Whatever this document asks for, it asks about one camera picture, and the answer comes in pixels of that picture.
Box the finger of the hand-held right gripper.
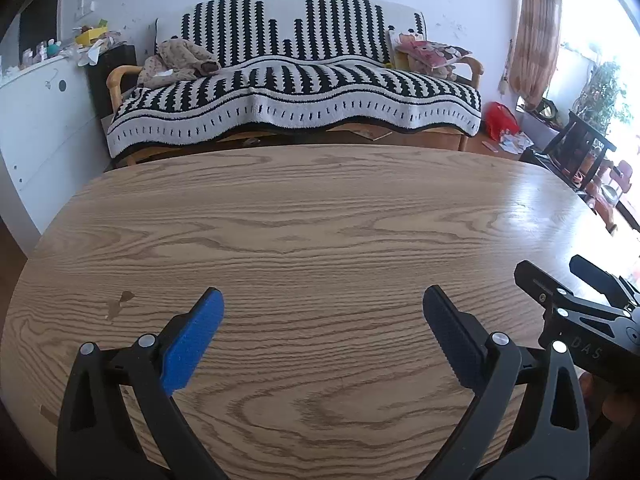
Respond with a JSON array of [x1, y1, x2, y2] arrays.
[[514, 259, 627, 320], [569, 254, 640, 307]]

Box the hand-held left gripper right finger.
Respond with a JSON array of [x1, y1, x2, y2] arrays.
[[422, 285, 591, 480]]

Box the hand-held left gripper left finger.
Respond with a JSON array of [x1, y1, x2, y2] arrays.
[[56, 287, 231, 480]]

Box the person's right hand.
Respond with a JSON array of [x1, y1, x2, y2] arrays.
[[580, 374, 640, 442]]

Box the pink chair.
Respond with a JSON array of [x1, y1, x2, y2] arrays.
[[607, 160, 636, 197]]

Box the papers on floor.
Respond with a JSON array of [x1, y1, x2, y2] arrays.
[[494, 132, 535, 155]]

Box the black chair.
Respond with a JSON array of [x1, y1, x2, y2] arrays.
[[520, 110, 619, 197]]

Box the oval wooden table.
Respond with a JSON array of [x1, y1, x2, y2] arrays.
[[0, 144, 640, 476]]

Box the red plastic bag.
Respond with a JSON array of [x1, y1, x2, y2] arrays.
[[483, 101, 521, 142]]

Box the green potted plant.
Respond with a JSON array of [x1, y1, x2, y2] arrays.
[[570, 60, 634, 127]]

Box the pink printed cushion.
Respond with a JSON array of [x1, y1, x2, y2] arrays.
[[389, 30, 474, 79]]

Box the checked brown curtain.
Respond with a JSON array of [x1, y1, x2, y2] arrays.
[[509, 0, 564, 109]]

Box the white cabinet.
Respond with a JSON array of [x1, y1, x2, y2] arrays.
[[0, 52, 109, 237]]

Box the black side cabinet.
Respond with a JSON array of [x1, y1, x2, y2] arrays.
[[87, 45, 139, 122]]

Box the black and white striped blanket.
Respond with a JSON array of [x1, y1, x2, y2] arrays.
[[107, 0, 482, 159]]

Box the beige clothing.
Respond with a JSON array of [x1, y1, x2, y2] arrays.
[[137, 37, 222, 86]]

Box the yellow box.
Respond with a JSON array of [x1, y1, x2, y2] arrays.
[[75, 27, 109, 46]]

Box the dark screen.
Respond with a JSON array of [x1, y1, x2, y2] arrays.
[[17, 0, 66, 64]]

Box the wooden frame sofa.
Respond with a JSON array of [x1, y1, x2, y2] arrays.
[[106, 0, 485, 167]]

